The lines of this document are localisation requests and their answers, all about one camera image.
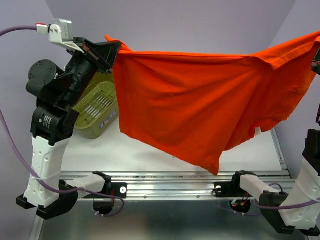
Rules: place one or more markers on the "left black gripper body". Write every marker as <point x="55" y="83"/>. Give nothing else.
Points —
<point x="84" y="67"/>

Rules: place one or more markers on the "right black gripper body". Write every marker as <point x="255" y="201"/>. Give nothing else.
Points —
<point x="316" y="62"/>

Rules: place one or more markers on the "orange t shirt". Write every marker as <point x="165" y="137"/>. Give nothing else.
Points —
<point x="195" y="106"/>

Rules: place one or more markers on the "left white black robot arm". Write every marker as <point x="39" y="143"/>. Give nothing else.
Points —
<point x="57" y="91"/>

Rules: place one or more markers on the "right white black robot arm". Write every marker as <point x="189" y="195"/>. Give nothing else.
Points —
<point x="287" y="212"/>

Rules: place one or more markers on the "olive green plastic basket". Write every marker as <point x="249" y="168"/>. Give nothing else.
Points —
<point x="98" y="107"/>

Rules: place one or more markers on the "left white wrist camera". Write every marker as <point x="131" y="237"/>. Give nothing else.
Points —
<point x="60" y="33"/>

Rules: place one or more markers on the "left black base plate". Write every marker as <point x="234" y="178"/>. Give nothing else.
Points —
<point x="118" y="189"/>

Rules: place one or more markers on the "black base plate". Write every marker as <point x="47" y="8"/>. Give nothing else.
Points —
<point x="118" y="189"/>
<point x="228" y="189"/>

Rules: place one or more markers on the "aluminium mounting rail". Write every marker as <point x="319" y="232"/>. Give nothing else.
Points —
<point x="178" y="185"/>

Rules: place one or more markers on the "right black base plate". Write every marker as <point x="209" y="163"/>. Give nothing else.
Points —
<point x="228" y="189"/>

